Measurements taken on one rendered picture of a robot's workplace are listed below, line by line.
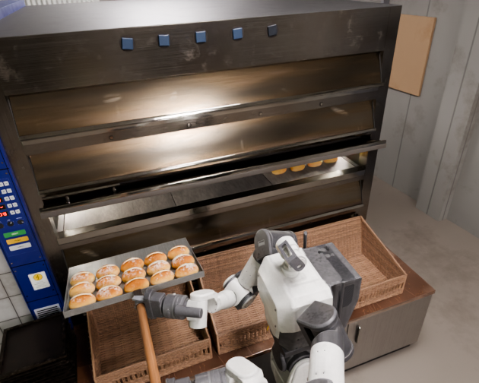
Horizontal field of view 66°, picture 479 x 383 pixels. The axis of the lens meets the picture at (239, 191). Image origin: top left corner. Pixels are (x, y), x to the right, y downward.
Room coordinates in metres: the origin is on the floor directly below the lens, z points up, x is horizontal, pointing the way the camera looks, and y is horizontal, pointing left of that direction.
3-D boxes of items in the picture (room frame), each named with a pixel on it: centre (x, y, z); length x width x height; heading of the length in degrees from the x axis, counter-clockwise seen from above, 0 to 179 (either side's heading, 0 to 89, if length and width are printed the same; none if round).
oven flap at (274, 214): (1.77, 0.06, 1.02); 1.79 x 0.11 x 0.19; 109
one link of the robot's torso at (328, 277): (0.95, -0.22, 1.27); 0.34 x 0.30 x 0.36; 16
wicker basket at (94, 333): (1.33, 0.51, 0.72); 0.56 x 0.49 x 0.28; 110
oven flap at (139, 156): (1.77, 0.06, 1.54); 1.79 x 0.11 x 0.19; 109
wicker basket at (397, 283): (1.72, -0.62, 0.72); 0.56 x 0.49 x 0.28; 109
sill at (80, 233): (1.79, 0.07, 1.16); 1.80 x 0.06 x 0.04; 109
